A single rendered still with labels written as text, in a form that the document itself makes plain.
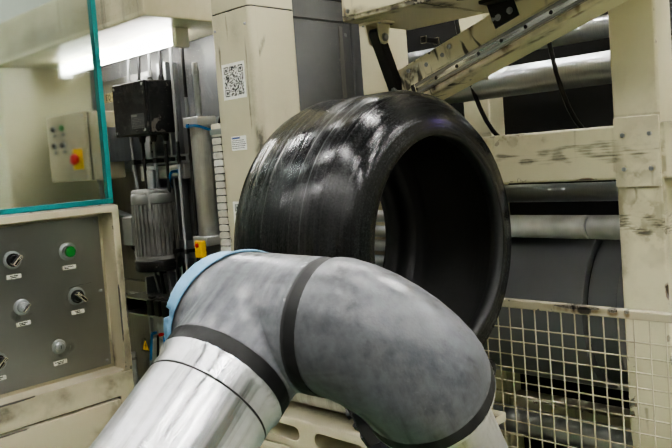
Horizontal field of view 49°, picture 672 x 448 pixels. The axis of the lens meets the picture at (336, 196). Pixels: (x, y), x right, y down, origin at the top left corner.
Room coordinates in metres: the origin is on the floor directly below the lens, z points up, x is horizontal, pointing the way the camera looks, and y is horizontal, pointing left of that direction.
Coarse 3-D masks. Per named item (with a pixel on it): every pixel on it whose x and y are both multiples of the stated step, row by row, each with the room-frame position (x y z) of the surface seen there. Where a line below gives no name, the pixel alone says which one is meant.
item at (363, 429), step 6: (354, 414) 0.97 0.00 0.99; (354, 420) 0.97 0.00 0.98; (360, 420) 0.97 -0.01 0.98; (360, 426) 0.97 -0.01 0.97; (366, 426) 0.97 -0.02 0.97; (360, 432) 0.97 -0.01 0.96; (366, 432) 0.97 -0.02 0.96; (372, 432) 0.97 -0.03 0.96; (366, 438) 0.97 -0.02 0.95; (372, 438) 0.97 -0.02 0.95; (366, 444) 0.98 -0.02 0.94; (372, 444) 0.97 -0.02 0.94; (378, 444) 0.97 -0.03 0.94; (384, 444) 0.97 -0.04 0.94
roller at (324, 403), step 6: (294, 396) 1.35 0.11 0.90; (300, 396) 1.34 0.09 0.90; (306, 396) 1.33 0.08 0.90; (312, 396) 1.31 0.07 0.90; (300, 402) 1.35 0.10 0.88; (306, 402) 1.33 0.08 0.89; (312, 402) 1.32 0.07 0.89; (318, 402) 1.31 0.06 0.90; (324, 402) 1.29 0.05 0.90; (330, 402) 1.28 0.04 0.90; (324, 408) 1.31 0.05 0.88; (330, 408) 1.29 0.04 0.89; (336, 408) 1.28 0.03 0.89; (342, 408) 1.26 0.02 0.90
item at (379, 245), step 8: (376, 224) 1.93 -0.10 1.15; (384, 224) 1.95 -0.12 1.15; (376, 232) 1.81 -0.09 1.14; (384, 232) 1.79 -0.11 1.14; (376, 240) 1.84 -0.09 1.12; (384, 240) 1.82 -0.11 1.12; (376, 248) 1.83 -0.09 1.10; (384, 248) 1.81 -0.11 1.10; (376, 256) 1.82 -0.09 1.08; (376, 264) 1.82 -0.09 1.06
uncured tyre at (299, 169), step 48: (384, 96) 1.28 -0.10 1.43; (432, 96) 1.35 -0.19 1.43; (288, 144) 1.27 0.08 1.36; (336, 144) 1.19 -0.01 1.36; (384, 144) 1.20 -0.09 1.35; (432, 144) 1.53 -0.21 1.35; (480, 144) 1.40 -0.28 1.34; (288, 192) 1.19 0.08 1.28; (336, 192) 1.14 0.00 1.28; (384, 192) 1.61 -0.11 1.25; (432, 192) 1.61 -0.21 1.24; (480, 192) 1.53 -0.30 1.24; (240, 240) 1.25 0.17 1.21; (288, 240) 1.17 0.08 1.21; (336, 240) 1.13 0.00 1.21; (432, 240) 1.63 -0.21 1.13; (480, 240) 1.54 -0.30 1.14; (432, 288) 1.59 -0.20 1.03; (480, 288) 1.51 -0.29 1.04; (480, 336) 1.37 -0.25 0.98
